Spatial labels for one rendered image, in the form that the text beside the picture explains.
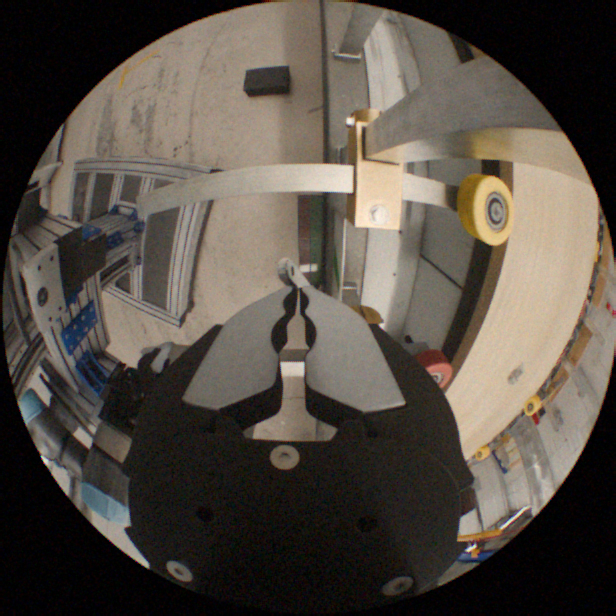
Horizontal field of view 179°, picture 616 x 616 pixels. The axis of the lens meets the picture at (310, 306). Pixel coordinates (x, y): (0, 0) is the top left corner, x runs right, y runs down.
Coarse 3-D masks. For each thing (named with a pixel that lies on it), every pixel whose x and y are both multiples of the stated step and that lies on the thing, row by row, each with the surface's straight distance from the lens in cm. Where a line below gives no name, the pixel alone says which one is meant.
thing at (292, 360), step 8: (176, 344) 40; (408, 344) 37; (416, 344) 38; (424, 344) 38; (176, 352) 39; (280, 352) 33; (288, 352) 33; (296, 352) 33; (304, 352) 33; (416, 352) 36; (280, 360) 32; (288, 360) 32; (296, 360) 32; (288, 368) 33; (296, 368) 32
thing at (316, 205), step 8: (312, 200) 38; (320, 200) 38; (312, 208) 38; (320, 208) 38; (312, 216) 38; (320, 216) 38; (312, 224) 38; (320, 224) 39; (312, 232) 39; (320, 232) 39; (312, 240) 39; (320, 240) 39; (312, 248) 40; (320, 248) 40; (312, 256) 40; (320, 256) 40; (312, 264) 40; (320, 264) 41; (312, 272) 41; (320, 272) 41; (312, 280) 42
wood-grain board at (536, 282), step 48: (528, 192) 34; (576, 192) 62; (528, 240) 35; (576, 240) 62; (528, 288) 40; (576, 288) 76; (480, 336) 35; (528, 336) 51; (480, 384) 49; (528, 384) 85; (480, 432) 94
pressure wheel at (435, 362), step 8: (408, 336) 41; (424, 352) 33; (432, 352) 34; (440, 352) 35; (424, 360) 32; (432, 360) 32; (440, 360) 33; (432, 368) 32; (440, 368) 33; (448, 368) 34; (440, 376) 35; (448, 376) 36; (440, 384) 37
